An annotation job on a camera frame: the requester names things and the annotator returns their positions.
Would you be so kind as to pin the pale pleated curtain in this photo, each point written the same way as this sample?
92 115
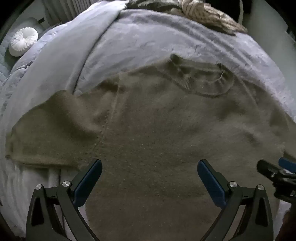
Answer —
76 4

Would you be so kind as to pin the grey fleece blanket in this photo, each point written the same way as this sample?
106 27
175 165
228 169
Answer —
161 41

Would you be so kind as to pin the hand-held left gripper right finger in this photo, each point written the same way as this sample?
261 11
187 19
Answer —
211 183

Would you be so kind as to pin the olive knit sweater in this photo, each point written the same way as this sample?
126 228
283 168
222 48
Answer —
150 139

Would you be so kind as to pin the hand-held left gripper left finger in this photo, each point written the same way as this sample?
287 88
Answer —
89 183

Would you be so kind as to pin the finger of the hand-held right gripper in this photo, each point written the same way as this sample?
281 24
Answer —
288 164
266 168

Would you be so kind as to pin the pale lavender duvet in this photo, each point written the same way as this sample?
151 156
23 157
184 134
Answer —
57 58

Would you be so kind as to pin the white round pleated cushion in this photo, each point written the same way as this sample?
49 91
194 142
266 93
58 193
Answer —
23 40

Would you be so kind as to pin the beige striped cloth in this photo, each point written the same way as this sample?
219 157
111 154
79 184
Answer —
208 16

